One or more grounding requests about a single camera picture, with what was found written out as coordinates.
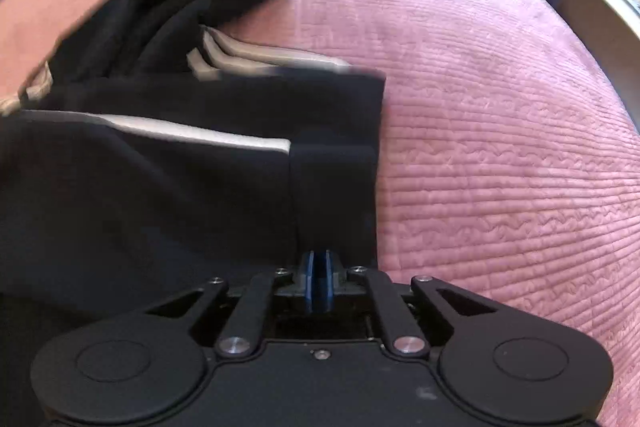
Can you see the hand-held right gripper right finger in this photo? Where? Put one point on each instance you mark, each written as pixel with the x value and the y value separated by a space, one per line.
pixel 331 279

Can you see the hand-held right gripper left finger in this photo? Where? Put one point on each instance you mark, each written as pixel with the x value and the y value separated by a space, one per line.
pixel 307 279

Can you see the black pants with white stripes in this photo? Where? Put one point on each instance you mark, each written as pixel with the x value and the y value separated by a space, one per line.
pixel 165 167

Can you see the pink quilted bedspread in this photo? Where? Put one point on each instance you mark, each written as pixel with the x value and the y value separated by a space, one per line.
pixel 500 132

